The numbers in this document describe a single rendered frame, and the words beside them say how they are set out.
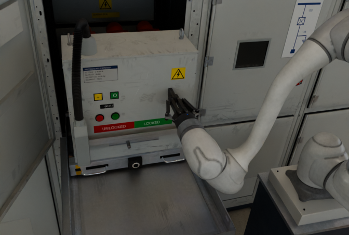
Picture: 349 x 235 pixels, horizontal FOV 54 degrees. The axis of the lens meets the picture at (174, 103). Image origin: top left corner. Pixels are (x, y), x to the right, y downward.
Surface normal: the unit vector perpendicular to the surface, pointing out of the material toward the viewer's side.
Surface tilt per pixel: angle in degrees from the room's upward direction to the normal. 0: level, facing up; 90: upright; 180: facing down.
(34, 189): 90
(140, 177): 0
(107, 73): 90
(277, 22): 90
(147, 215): 0
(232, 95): 90
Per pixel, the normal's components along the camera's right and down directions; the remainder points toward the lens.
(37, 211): 0.28, 0.55
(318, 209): 0.02, -0.84
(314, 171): -0.88, 0.20
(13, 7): 0.99, 0.13
